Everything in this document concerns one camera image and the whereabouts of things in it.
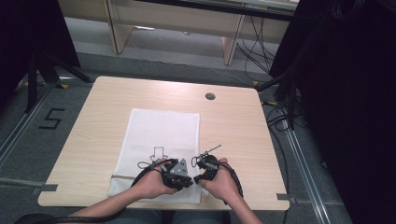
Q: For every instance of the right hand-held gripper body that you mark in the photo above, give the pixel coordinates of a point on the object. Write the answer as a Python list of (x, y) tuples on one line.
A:
[(208, 166)]

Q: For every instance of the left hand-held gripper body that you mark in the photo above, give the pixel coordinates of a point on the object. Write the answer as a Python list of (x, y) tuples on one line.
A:
[(178, 172)]

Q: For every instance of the white cloth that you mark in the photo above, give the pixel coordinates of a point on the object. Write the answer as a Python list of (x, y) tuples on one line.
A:
[(158, 130)]

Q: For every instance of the person's right hand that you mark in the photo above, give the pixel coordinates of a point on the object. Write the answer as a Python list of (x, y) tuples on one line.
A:
[(222, 185)]

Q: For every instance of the person's left hand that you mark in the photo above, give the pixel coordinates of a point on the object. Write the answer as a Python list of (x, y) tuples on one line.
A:
[(151, 185)]

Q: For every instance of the person's legs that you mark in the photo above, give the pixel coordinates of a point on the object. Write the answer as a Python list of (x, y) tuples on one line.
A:
[(186, 217)]

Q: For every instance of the black metal stand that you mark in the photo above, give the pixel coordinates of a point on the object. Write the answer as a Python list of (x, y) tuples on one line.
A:
[(291, 93), (32, 81)]

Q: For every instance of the light wooden desk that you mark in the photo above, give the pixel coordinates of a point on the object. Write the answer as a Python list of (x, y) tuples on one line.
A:
[(174, 18)]

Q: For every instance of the black curtain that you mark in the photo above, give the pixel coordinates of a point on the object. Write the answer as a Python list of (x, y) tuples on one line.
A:
[(348, 93), (28, 37)]

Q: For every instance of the metal floor rail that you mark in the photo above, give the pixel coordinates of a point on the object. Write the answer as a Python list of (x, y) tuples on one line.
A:
[(21, 124), (306, 174)]

